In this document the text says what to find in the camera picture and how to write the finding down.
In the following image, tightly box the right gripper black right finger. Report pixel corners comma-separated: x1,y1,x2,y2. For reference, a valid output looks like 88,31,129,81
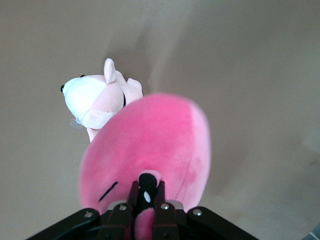
152,180,181,240

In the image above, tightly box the pale pink white dog plush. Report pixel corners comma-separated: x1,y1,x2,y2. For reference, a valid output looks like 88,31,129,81
59,57,145,145

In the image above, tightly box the bright pink round plush toy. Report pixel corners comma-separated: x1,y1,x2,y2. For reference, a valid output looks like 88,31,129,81
78,91,213,240

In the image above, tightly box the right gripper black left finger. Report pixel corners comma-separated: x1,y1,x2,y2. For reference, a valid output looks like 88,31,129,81
96,180,140,240

